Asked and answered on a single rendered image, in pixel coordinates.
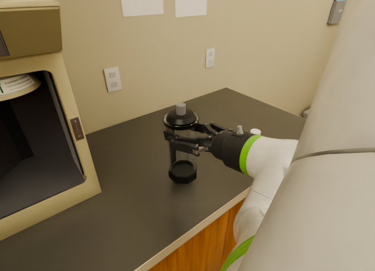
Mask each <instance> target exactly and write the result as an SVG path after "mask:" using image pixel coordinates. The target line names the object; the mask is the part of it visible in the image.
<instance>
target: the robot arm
mask: <svg viewBox="0 0 375 271"><path fill-rule="evenodd" d="M237 128H238V130H235V131H233V130H232V129H228V128H225V127H223V126H221V125H219V124H216V123H214V122H211V123H210V124H203V123H199V124H198V125H197V126H196V131H197V132H200V133H205V134H207V135H208V136H206V137H200V136H198V137H197V138H188V137H179V135H178V134H175V133H172V132H169V131H167V130H164V137H165V140H167V141H169V142H170V143H171V148H172V149H173V150H176V151H180V152H185V153H190V154H193V155H194V156H196V157H199V156H200V152H203V151H204V152H210V153H212V155H213V156H214V157H215V158H217V159H219V160H222V161H223V163H224V164H225V165H226V166H227V167H229V168H232V169H234V170H236V171H238V172H241V173H244V174H245V175H247V176H250V177H253V178H254V180H253V183H252V185H251V188H250V191H249V193H248V195H247V197H246V199H245V201H244V202H243V204H242V206H241V208H240V209H239V211H238V213H237V215H236V217H235V219H234V224H233V235H234V239H235V242H236V246H235V247H234V248H233V250H232V251H231V252H230V254H229V256H228V257H227V259H226V261H225V262H224V264H223V266H222V268H221V270H220V271H375V0H347V2H346V4H345V7H344V11H343V14H342V17H341V20H340V23H339V26H338V30H337V32H336V35H335V39H334V42H333V45H332V48H331V51H330V54H329V57H328V60H327V62H326V65H325V69H324V71H323V74H322V77H321V79H320V82H319V86H318V88H317V91H316V94H315V96H314V100H313V102H312V105H311V108H310V110H309V113H308V116H307V118H306V122H305V124H304V127H303V130H302V132H301V136H300V138H299V140H295V139H274V138H268V137H264V136H261V135H256V134H252V133H249V132H248V131H245V130H242V126H241V125H239V126H237ZM200 140H201V141H200ZM201 144H202V146H201Z"/></svg>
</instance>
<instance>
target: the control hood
mask: <svg viewBox="0 0 375 271"><path fill-rule="evenodd" d="M0 31H1V34H2V36H3V39H4V41H5V44H6V46H7V49H8V52H9V54H10V56H4V57H0V59H9V58H13V57H21V56H30V55H37V54H45V53H50V52H58V51H61V50H62V49H63V47H62V35H61V14H60V4H59V3H58V2H57V1H54V0H0Z"/></svg>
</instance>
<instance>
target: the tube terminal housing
mask: <svg viewBox="0 0 375 271"><path fill-rule="evenodd" d="M41 70H46V71H49V72H51V75H52V78H53V81H54V84H55V87H56V90H57V93H58V96H59V99H60V102H61V105H62V108H63V111H64V114H65V117H66V120H67V123H68V126H69V129H70V132H71V135H72V138H73V141H74V144H75V148H76V151H77V153H78V156H79V159H80V163H81V166H82V168H83V171H84V175H83V177H84V179H85V182H84V183H82V184H80V185H77V186H75V187H73V188H71V189H69V190H66V191H64V192H62V193H60V194H57V195H55V196H53V197H51V198H49V199H46V200H43V201H41V202H39V203H37V204H35V205H32V206H30V207H28V208H26V209H23V210H21V211H19V212H17V213H15V214H12V215H10V216H7V217H5V218H3V219H1V220H0V241H1V240H3V239H6V238H8V237H10V236H12V235H14V234H16V233H18V232H20V231H22V230H24V229H27V228H29V227H30V226H32V225H34V224H37V223H38V222H41V221H43V220H45V219H47V218H49V217H51V216H53V215H55V214H58V213H60V212H62V211H64V210H66V209H68V208H70V207H72V206H74V205H76V204H78V203H80V202H82V201H84V200H86V199H88V198H90V197H93V196H95V195H97V194H99V193H101V192H102V191H101V188H100V184H99V181H98V177H97V174H96V171H95V167H94V163H93V160H92V157H91V154H90V150H89V147H88V143H87V140H86V137H85V133H84V129H83V126H82V123H81V120H80V116H79V112H78V109H77V106H76V102H75V99H74V95H73V91H72V89H71V85H70V81H69V78H68V74H67V72H66V68H65V64H64V61H63V57H62V54H61V51H58V52H50V53H45V54H37V55H30V56H21V57H13V58H9V59H0V78H1V77H5V76H12V75H18V74H24V73H28V72H35V71H41ZM76 117H79V121H80V125H81V128H82V131H83V135H84V139H81V140H78V141H76V138H75V134H74V131H73V128H72V125H71V122H70V119H72V118H76Z"/></svg>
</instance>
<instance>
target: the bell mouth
mask: <svg viewBox="0 0 375 271"><path fill-rule="evenodd" d="M40 85H41V81H40V80H39V79H38V77H37V76H36V75H35V74H34V73H33V72H28V73H24V74H18V75H12V76H5V77H1V78H0V101H5V100H9V99H13V98H17V97H19V96H23V95H25V94H28V93H30V92H32V91H34V90H35V89H37V88H38V87H39V86H40Z"/></svg>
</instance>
